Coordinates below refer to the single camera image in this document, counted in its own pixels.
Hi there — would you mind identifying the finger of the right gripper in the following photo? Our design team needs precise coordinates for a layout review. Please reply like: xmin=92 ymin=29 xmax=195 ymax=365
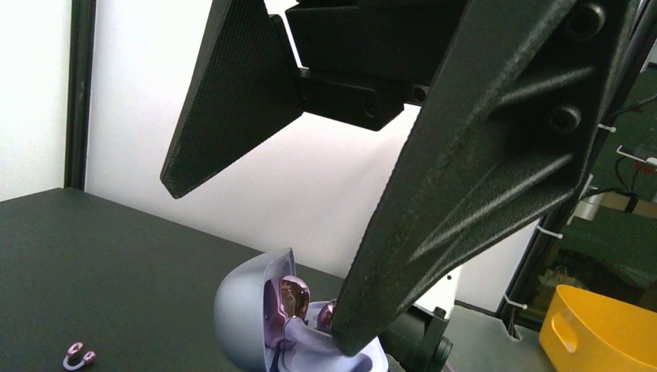
xmin=331 ymin=1 xmax=639 ymax=356

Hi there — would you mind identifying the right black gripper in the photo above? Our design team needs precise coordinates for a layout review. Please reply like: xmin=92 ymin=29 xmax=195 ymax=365
xmin=160 ymin=1 xmax=466 ymax=198

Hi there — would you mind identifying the lavender earbud charging case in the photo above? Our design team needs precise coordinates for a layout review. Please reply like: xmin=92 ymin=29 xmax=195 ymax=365
xmin=213 ymin=248 xmax=389 ymax=371

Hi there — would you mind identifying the purple earbud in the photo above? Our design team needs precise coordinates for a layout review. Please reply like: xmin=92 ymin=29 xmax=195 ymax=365
xmin=263 ymin=275 xmax=337 ymax=354
xmin=62 ymin=342 xmax=97 ymax=371

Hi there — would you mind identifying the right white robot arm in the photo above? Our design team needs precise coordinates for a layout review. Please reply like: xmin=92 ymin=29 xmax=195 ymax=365
xmin=160 ymin=1 xmax=641 ymax=371

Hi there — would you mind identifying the yellow plastic bin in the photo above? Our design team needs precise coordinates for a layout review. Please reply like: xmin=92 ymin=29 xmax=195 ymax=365
xmin=539 ymin=284 xmax=656 ymax=372

